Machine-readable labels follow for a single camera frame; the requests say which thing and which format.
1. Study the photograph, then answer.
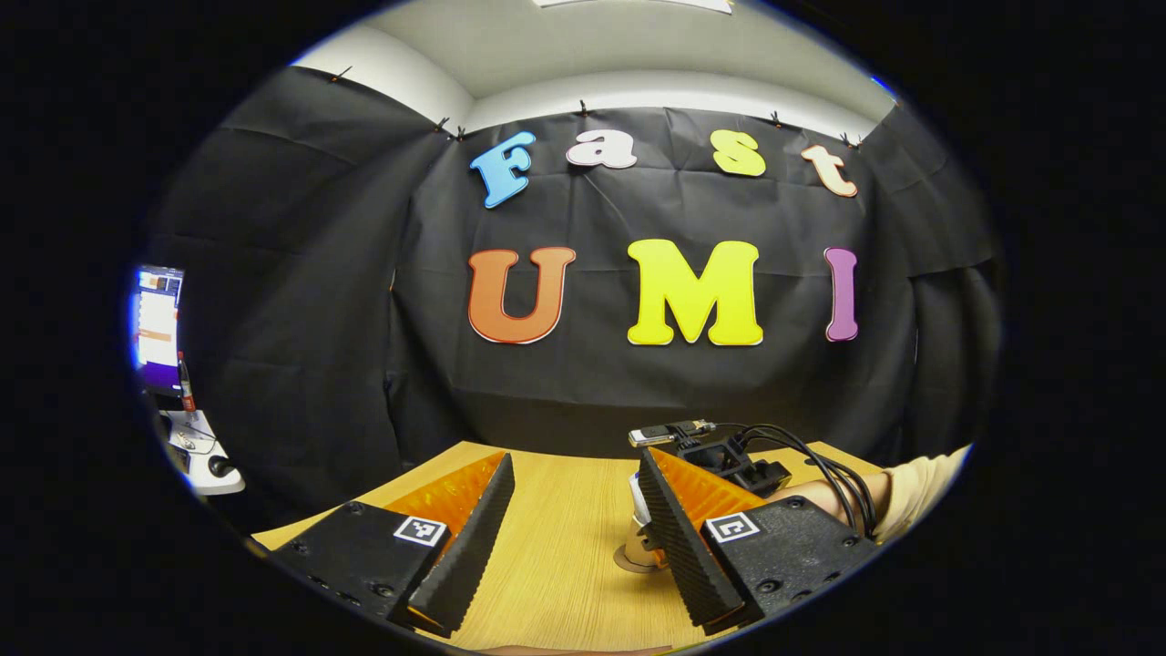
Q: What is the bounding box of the computer monitor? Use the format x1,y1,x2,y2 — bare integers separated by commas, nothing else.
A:
133,264,187,395

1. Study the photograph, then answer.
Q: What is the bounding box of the white side desk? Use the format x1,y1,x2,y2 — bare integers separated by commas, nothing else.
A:
157,408,247,497

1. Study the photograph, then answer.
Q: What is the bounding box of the round beige coaster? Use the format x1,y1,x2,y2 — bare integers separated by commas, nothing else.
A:
613,544,671,575

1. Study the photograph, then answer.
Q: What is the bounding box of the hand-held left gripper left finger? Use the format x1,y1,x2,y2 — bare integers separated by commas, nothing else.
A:
271,451,517,639

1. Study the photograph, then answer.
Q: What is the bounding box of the black backdrop cloth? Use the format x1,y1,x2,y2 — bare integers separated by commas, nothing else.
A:
146,66,1003,535

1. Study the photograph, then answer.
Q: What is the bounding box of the ceiling light panel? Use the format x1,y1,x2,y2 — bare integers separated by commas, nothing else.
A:
533,0,735,15

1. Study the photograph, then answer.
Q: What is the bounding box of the beige cup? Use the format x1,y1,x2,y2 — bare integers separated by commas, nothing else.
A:
631,510,675,570

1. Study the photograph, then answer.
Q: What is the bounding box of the black cable bundle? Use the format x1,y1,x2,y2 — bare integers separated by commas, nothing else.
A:
715,423,881,538

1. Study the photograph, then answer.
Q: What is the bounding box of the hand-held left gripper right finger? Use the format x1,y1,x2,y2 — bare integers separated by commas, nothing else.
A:
636,446,881,637

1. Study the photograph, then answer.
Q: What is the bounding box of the wooden desktop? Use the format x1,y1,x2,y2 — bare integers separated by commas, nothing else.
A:
251,441,890,652

